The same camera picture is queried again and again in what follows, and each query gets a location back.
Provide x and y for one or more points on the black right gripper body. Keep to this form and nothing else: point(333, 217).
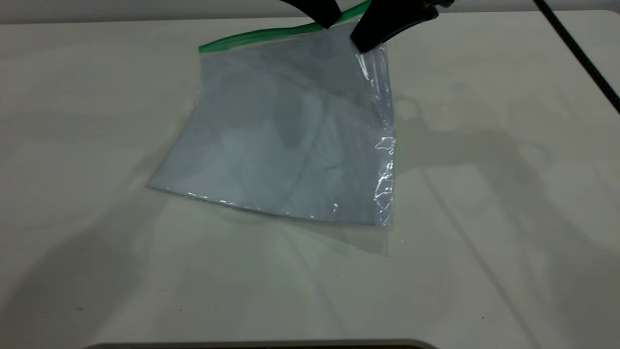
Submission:
point(438, 3)

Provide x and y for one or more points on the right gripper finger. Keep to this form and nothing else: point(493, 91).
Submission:
point(387, 22)

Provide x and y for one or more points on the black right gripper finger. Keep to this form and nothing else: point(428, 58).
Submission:
point(317, 9)

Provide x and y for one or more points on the clear zip bag green strip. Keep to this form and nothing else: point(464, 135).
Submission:
point(290, 97)

